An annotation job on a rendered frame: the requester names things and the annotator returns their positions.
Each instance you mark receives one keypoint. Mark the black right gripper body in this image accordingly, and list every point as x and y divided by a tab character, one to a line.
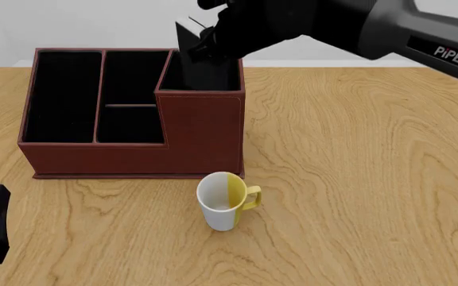
235	26

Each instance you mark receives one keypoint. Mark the black book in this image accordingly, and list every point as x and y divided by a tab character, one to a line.
186	37

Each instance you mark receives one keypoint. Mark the red-brown desk caddy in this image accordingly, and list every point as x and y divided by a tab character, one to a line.
201	134

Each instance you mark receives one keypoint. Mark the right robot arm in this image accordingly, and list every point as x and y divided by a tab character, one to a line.
392	29

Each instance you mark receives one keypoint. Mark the white and yellow mug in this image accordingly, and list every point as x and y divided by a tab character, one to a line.
219	214

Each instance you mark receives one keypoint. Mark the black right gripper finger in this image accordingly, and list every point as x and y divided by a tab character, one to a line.
204	44

